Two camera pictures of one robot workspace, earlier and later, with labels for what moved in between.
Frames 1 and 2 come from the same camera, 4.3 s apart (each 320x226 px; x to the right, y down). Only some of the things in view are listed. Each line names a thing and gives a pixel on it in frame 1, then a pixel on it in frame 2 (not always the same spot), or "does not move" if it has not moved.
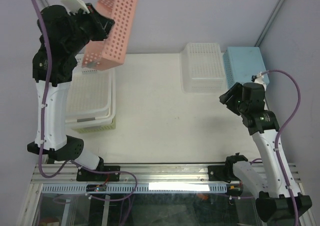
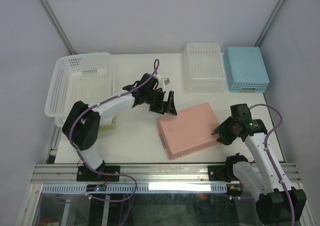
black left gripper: x=103 y=24 -> x=169 y=106
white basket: x=90 y=92 does not move
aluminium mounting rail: x=42 y=173 does not move
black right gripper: x=230 y=93 -> x=224 y=139
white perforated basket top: x=202 y=68 does not move
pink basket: x=119 y=4 -> x=189 y=131
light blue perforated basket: x=240 y=63 does not move
